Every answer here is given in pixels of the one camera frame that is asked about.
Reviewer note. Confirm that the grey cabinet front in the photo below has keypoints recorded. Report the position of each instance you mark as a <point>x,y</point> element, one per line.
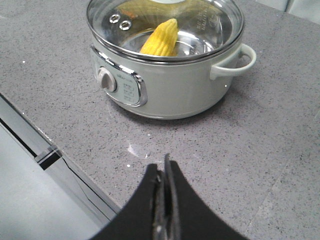
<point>43,194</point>

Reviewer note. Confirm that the pale green electric pot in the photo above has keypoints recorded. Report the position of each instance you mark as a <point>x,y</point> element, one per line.
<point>168,91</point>

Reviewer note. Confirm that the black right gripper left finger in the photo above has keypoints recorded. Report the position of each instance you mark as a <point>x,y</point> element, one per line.
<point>135,220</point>

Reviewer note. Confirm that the yellow corn cob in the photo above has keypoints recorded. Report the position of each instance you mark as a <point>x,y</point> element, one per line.
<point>163,39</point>

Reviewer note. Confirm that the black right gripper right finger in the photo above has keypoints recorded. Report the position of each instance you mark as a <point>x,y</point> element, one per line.
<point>189,217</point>

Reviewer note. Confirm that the glass pot lid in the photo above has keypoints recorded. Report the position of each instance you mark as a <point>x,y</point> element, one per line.
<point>205,27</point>

